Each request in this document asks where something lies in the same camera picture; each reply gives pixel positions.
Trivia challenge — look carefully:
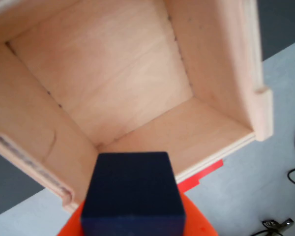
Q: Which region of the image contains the open wooden box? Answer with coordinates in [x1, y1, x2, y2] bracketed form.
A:
[0, 0, 273, 214]

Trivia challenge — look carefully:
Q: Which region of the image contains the metal clip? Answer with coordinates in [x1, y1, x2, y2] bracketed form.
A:
[262, 218, 295, 233]

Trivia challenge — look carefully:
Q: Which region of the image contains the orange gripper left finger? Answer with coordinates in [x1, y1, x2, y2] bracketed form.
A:
[58, 199, 86, 236]

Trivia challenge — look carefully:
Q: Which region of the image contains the red paper sheet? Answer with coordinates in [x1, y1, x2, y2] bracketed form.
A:
[176, 159, 224, 192]

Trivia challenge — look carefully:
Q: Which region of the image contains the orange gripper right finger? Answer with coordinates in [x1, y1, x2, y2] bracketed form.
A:
[182, 193, 219, 236]

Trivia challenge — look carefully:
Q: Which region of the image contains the blue cube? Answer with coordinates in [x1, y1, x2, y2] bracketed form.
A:
[80, 151, 187, 236]

